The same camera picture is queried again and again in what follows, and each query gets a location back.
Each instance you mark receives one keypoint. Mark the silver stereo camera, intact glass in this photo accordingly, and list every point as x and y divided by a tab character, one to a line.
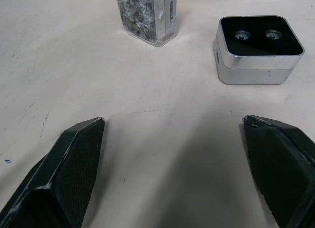
258	48

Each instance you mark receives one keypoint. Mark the silver box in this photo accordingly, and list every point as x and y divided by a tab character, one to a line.
145	16

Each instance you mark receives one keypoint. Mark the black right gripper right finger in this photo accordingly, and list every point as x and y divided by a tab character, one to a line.
278	169

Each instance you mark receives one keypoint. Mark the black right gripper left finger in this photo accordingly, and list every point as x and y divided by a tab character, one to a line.
61	173

